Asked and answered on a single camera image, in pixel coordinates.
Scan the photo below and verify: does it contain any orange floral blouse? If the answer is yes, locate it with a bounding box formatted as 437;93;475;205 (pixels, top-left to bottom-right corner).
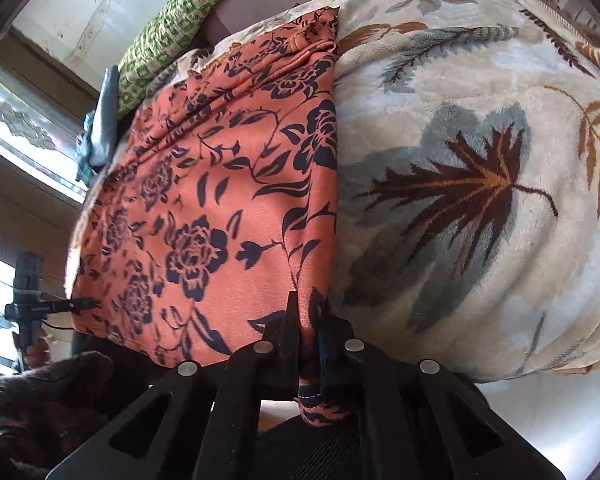
72;7;347;426

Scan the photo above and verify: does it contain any person left hand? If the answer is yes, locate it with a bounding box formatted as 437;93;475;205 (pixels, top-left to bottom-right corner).
21;328;50;370

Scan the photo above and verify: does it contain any teal patterned small garment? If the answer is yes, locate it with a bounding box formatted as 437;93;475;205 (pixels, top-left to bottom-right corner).
76;110;96;188

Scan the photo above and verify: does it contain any stained glass window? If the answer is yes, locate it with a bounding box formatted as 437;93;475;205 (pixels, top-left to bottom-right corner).
0;66;86;375

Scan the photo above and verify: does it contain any blue folded cloth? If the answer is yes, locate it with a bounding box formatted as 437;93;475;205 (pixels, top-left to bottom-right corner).
90;65;119;167

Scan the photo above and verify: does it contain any cream leaf-print blanket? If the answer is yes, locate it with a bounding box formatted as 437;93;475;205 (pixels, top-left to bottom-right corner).
144;0;600;384

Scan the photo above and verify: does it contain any green checkered pillow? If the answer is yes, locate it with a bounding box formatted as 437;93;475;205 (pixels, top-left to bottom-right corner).
118;0;221;117

